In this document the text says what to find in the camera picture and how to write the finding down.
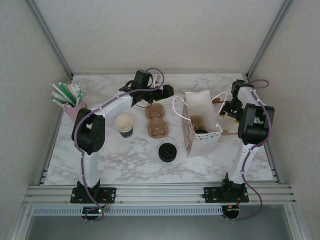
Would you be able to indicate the aluminium frame post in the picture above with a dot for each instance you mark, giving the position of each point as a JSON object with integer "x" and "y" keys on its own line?
{"x": 51, "y": 37}
{"x": 269, "y": 37}

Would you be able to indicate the black paper cup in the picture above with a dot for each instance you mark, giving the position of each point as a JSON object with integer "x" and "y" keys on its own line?
{"x": 126, "y": 135}

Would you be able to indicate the brown cardboard napkin tray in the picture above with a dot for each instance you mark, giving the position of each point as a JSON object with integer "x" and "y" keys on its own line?
{"x": 230, "y": 132}

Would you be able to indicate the printed paper gift bag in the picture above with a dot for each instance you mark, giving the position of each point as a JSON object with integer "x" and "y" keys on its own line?
{"x": 205, "y": 145}

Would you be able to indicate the white nested paper cup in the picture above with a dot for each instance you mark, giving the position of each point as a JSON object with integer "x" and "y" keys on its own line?
{"x": 123, "y": 122}
{"x": 125, "y": 132}

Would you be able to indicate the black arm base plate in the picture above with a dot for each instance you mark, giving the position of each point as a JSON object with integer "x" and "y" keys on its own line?
{"x": 211, "y": 195}
{"x": 110, "y": 193}

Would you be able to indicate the white coffee cup black lid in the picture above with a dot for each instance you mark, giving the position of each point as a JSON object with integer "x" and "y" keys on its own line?
{"x": 201, "y": 131}

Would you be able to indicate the controller board with LED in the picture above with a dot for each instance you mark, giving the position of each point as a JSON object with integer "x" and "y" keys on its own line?
{"x": 96, "y": 211}
{"x": 231, "y": 208}

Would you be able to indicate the aluminium mounting rail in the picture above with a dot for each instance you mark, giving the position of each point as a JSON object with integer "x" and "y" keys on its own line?
{"x": 160, "y": 193}

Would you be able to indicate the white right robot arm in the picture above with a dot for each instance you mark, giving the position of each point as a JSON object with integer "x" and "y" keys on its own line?
{"x": 241, "y": 162}

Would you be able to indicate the pink straw holder cup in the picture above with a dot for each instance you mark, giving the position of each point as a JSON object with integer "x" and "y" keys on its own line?
{"x": 75, "y": 112}

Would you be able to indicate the white wrapped straw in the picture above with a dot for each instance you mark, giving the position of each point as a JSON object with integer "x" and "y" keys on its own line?
{"x": 57, "y": 100}
{"x": 76, "y": 91}
{"x": 58, "y": 92}

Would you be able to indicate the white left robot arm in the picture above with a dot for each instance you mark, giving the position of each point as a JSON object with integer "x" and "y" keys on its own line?
{"x": 91, "y": 170}

